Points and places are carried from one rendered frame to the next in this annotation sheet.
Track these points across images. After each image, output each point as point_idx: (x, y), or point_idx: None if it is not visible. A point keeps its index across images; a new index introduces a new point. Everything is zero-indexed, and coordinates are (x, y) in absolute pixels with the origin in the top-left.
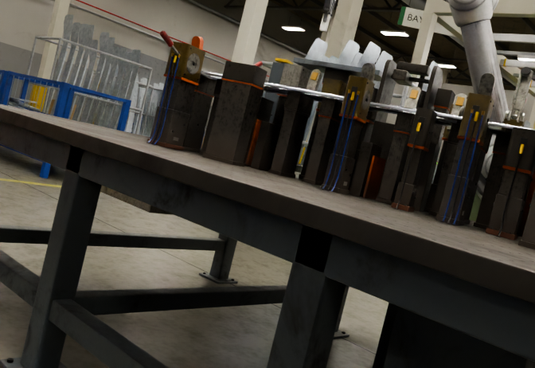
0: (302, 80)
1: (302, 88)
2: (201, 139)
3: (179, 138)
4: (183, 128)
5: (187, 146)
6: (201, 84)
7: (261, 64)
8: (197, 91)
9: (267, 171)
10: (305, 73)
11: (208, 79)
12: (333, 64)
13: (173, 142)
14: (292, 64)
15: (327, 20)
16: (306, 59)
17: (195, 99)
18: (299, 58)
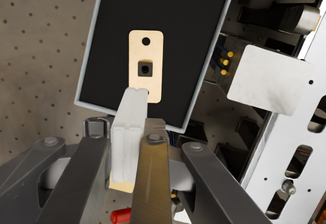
0: (284, 54)
1: (264, 47)
2: (225, 153)
3: (299, 153)
4: (302, 158)
5: (246, 154)
6: (281, 205)
7: (120, 210)
8: (281, 199)
9: (282, 38)
10: (284, 54)
11: (272, 210)
12: None
13: (303, 152)
14: (301, 93)
15: (144, 119)
16: (198, 92)
17: (275, 191)
18: (190, 114)
